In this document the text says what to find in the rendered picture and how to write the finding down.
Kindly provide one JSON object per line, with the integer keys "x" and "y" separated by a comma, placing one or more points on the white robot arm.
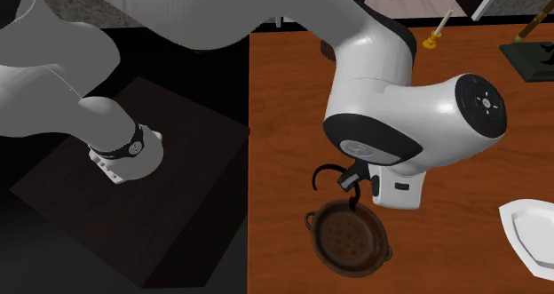
{"x": 389, "y": 107}

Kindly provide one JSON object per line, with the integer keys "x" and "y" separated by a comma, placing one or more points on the brown wooden table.
{"x": 285, "y": 154}

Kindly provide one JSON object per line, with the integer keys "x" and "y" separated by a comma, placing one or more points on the dark robot stand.
{"x": 130, "y": 224}

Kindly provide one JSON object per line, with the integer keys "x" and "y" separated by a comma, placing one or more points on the white candle in yellow holder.
{"x": 438, "y": 29}

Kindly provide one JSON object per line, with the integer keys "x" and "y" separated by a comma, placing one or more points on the black base with gold rod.
{"x": 528, "y": 61}

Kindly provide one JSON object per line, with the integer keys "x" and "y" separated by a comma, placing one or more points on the white plate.
{"x": 530, "y": 232}

